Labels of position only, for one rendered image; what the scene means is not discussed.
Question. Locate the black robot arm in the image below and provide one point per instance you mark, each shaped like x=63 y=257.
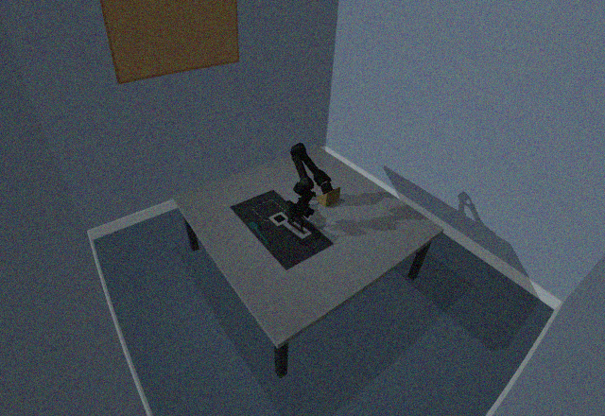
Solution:
x=304 y=186

